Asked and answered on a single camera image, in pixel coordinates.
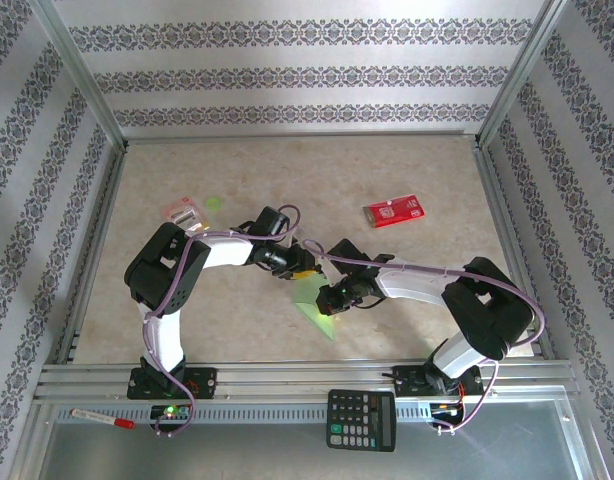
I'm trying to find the red flat packet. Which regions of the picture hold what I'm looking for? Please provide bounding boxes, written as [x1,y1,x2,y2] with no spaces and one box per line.
[362,195,427,230]

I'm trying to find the black desk calculator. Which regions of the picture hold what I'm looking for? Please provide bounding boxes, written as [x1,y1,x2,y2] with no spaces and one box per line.
[325,388,398,454]

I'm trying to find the pink stapler blister pack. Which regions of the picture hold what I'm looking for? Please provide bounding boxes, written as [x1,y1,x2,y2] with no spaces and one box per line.
[159,195,211,234]

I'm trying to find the controller board with green light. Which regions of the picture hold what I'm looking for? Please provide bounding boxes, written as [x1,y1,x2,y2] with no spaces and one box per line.
[150,403,192,421]

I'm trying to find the white marker with red cap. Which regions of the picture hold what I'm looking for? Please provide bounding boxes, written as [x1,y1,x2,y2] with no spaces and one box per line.
[69,408,136,430]

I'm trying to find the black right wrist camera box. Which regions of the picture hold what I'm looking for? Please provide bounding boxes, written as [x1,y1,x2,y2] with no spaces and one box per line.
[331,238,373,274]

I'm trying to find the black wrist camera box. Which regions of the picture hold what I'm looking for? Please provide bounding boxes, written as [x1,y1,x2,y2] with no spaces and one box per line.
[331,238,373,274]
[251,207,291,236]

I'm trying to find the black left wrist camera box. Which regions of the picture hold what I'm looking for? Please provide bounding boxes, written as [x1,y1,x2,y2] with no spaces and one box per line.
[251,207,291,236]

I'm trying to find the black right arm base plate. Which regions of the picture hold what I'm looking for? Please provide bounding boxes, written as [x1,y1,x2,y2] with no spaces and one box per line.
[392,363,486,399]

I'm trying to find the slotted grey cable tray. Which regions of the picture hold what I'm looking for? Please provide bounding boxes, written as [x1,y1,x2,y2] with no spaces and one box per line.
[54,403,436,424]

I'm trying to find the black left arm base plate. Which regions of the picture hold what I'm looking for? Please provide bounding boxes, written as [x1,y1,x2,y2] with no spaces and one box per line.
[126,366,219,401]

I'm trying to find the controller board with yellow wires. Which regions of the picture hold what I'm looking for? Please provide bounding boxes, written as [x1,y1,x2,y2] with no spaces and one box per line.
[429,402,464,419]

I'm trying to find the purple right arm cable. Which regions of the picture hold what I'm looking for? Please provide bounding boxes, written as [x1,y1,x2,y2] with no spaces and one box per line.
[304,239,546,436]

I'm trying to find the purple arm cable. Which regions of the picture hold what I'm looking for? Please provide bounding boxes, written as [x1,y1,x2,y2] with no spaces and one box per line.
[304,239,546,436]
[140,203,303,439]

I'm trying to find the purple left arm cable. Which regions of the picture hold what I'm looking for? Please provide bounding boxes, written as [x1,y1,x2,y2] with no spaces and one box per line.
[140,203,303,439]

